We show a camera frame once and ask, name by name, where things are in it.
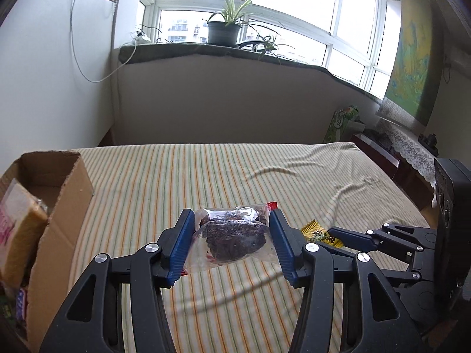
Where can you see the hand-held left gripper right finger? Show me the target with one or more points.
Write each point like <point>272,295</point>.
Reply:
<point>283,242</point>

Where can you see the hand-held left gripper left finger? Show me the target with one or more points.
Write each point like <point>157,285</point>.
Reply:
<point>182,242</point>

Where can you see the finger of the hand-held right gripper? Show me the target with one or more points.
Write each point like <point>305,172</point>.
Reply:
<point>349,238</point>
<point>423,283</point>

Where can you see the yellow candy packet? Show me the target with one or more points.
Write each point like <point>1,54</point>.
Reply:
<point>316,231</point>

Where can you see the clear packet of dark dried fruit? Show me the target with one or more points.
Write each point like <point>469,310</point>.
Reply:
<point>231,239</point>

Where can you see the cardboard box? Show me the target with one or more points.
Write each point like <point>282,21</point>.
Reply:
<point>55,235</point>

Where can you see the pink print bread packet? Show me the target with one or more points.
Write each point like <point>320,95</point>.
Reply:
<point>18,235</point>

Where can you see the brown chocolate bar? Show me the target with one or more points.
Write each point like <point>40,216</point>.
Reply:
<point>21,303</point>

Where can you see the striped bed sheet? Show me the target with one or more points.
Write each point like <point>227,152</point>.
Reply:
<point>220,176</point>

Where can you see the dark red wooden cabinet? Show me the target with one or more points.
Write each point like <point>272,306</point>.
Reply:
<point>386,161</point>

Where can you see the white lace cloth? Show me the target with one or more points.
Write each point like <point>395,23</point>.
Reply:
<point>415,154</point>

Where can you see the green printed bag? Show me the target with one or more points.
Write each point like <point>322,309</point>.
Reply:
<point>340,121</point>

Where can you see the black round dish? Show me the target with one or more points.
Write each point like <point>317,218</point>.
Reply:
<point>246,45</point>

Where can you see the white charger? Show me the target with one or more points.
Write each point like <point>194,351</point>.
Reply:
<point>141,38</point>

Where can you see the potted spider plant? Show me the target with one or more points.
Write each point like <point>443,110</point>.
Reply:
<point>220,33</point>

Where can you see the small black camera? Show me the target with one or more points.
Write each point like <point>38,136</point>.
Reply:
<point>428,142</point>

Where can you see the green yellow wall poster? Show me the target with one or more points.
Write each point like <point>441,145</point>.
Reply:
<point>412,51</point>

